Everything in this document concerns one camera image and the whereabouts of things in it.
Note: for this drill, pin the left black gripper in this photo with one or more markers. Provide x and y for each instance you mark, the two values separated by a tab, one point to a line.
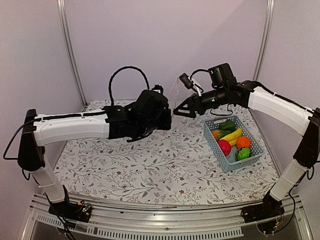
167	122

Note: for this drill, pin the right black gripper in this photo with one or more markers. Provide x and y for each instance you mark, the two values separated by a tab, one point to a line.
194	103

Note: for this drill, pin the clear zip top bag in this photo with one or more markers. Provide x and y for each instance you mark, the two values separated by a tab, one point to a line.
177	94

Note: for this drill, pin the light blue perforated basket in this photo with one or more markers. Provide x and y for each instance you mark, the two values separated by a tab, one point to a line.
229	163

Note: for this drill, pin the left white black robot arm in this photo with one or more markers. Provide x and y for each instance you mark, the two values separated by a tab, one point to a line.
39	130

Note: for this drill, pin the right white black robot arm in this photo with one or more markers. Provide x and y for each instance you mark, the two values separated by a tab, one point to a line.
255	96

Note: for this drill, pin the orange green toy mango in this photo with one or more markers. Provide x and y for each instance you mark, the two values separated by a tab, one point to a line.
218	134

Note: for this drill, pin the green toy pepper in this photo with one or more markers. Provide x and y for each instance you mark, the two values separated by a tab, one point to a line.
228	125

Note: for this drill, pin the red toy apple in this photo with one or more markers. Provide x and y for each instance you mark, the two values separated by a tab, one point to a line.
225	147

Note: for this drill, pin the yellow toy banana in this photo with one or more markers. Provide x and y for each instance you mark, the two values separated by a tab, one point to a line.
233	137

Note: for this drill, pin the floral patterned table mat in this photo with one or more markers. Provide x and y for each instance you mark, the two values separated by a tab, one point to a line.
175	167

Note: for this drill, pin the orange toy orange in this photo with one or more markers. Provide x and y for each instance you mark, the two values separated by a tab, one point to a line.
243	142

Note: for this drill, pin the green toy watermelon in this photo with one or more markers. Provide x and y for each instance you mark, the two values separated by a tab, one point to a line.
243	153

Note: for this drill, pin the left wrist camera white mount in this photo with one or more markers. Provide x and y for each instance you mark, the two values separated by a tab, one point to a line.
158	88

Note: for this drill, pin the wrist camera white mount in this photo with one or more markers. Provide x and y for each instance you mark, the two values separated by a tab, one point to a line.
190	83
158	88

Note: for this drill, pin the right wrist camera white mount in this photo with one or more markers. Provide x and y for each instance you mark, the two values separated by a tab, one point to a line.
190	83

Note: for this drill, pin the right aluminium frame post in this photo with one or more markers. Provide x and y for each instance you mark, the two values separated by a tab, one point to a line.
268	20

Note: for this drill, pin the aluminium frame post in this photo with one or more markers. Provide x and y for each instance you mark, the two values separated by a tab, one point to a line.
62	12
268	20

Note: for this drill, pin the front aluminium rail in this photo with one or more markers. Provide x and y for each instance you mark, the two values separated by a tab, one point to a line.
119	220

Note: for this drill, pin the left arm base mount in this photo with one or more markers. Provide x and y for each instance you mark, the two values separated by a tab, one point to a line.
80	211

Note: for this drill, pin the left aluminium frame post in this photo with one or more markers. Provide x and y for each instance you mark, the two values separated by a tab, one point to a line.
62	12

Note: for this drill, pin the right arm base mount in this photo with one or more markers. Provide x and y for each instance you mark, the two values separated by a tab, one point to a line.
269	208

